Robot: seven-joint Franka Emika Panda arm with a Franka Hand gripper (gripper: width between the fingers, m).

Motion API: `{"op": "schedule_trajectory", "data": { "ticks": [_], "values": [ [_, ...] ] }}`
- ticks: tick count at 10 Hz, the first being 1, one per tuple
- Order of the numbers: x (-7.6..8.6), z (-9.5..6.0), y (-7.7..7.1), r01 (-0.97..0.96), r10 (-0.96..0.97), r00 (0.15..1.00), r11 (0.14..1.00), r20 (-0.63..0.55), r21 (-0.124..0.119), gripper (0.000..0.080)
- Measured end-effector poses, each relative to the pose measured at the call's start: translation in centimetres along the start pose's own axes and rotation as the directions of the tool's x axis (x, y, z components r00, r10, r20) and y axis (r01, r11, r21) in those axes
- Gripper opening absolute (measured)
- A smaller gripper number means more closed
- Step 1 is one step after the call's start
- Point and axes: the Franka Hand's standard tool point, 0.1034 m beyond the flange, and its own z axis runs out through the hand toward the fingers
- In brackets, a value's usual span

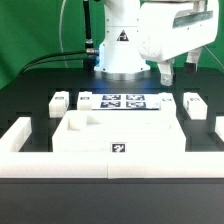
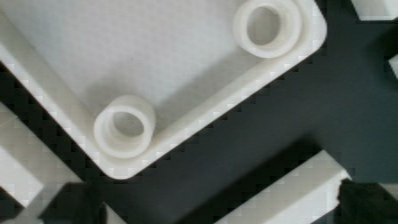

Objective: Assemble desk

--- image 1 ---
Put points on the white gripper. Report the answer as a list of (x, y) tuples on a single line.
[(168, 29)]

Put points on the white desk top panel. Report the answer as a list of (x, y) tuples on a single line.
[(119, 131)]

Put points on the sheet with four markers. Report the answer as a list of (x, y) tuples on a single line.
[(125, 101)]

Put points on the black vertical pole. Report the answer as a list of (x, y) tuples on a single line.
[(88, 62)]

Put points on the white U-shaped fence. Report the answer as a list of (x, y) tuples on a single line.
[(17, 164)]

